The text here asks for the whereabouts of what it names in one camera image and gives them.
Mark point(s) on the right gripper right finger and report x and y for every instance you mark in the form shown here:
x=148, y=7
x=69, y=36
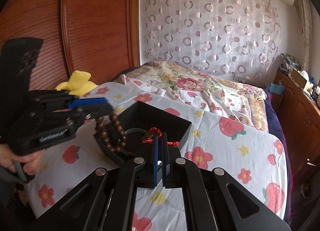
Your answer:
x=171, y=172

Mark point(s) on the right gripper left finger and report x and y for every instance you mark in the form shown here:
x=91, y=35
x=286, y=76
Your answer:
x=148, y=175

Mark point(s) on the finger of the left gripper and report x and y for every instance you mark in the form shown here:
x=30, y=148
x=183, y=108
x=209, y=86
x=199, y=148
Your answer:
x=89, y=111
x=85, y=102

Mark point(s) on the red cord knot ornament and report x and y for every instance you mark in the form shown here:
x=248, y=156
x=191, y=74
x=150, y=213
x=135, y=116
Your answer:
x=152, y=132

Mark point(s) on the black jewelry box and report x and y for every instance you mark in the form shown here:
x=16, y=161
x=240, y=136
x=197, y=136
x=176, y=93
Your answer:
x=121, y=148

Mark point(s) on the pale green jade bangle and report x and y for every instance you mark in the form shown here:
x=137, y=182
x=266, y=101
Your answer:
x=135, y=130

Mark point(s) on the person's left hand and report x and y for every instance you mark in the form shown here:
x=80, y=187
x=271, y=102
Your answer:
x=32, y=162

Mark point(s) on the yellow striped plush toy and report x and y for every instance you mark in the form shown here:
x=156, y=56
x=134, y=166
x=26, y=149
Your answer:
x=78, y=84

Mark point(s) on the floral rose quilt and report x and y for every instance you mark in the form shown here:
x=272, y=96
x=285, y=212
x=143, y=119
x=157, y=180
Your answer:
x=237, y=101

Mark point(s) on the wooden slatted wardrobe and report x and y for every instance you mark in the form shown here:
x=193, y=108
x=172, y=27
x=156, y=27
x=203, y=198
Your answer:
x=97, y=36

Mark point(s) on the strawberry flower print sheet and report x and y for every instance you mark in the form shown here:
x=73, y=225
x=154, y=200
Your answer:
x=234, y=177

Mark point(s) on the blue plastic bag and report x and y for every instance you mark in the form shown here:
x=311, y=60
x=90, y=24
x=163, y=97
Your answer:
x=276, y=88

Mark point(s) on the long wooden sideboard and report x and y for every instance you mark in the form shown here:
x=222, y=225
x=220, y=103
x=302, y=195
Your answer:
x=299, y=118

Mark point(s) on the pink circle pattern curtain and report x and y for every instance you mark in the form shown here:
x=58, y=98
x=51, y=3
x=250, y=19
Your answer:
x=221, y=37

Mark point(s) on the cardboard tissue box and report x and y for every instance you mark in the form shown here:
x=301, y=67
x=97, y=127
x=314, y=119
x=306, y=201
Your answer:
x=300, y=80

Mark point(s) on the stack of magazines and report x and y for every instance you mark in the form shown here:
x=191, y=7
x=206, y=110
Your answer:
x=288, y=63

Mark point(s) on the beige window drape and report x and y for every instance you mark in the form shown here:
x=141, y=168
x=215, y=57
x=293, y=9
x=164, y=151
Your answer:
x=306, y=20

